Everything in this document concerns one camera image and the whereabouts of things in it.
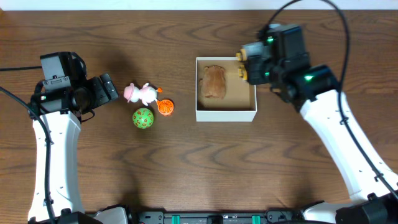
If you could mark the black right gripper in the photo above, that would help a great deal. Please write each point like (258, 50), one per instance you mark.
(249, 68)

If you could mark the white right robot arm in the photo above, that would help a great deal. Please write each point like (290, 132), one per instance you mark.
(371, 184)

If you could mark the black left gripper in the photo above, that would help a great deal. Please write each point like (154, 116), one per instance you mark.
(109, 86)

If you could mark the orange lattice ball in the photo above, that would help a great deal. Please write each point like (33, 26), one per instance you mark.
(165, 107)

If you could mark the brown plush toy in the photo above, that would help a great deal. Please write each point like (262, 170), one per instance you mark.
(213, 83)

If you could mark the green numbered dice ball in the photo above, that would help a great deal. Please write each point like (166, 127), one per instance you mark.
(143, 118)

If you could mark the yellow grey toy truck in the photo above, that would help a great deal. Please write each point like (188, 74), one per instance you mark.
(248, 54)

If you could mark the pink white duck toy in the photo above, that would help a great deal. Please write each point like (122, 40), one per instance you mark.
(147, 94)

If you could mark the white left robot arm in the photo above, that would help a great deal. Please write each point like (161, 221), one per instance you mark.
(56, 196)

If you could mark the white cardboard box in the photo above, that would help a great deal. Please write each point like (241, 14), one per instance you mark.
(240, 101)

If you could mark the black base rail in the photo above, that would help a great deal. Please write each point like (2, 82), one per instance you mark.
(124, 215)

